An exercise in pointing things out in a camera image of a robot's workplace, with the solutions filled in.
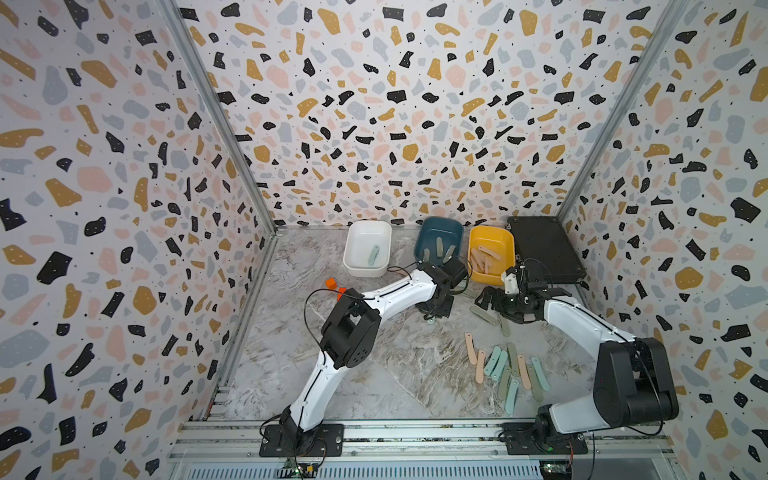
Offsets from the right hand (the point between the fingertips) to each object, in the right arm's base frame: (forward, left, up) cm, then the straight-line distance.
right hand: (488, 304), depth 91 cm
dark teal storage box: (+36, +13, -7) cm, 39 cm away
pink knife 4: (-20, -9, -8) cm, 23 cm away
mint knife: (+24, +38, -6) cm, 46 cm away
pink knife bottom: (-16, +3, -7) cm, 18 cm away
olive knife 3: (-3, -7, -9) cm, 12 cm away
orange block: (-5, +42, +13) cm, 44 cm away
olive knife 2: (+1, -1, -8) cm, 8 cm away
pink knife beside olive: (-11, +6, -8) cm, 14 cm away
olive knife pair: (+30, +13, -7) cm, 33 cm away
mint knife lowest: (-25, -4, -7) cm, 27 cm away
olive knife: (+26, +9, -7) cm, 29 cm away
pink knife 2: (+27, -6, -7) cm, 28 cm away
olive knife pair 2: (+24, +18, -6) cm, 31 cm away
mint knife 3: (-16, -2, -7) cm, 18 cm away
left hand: (-2, +14, -2) cm, 14 cm away
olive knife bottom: (-14, -7, -8) cm, 17 cm away
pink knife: (+22, -1, -6) cm, 23 cm away
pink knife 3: (+21, -3, -5) cm, 22 cm away
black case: (+27, -27, -8) cm, 38 cm away
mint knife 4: (-18, -14, -8) cm, 24 cm away
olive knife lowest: (-20, -3, -8) cm, 22 cm away
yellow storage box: (+32, -11, -6) cm, 35 cm away
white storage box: (+27, +41, -6) cm, 49 cm away
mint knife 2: (-16, 0, -7) cm, 17 cm away
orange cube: (+10, +51, -5) cm, 53 cm away
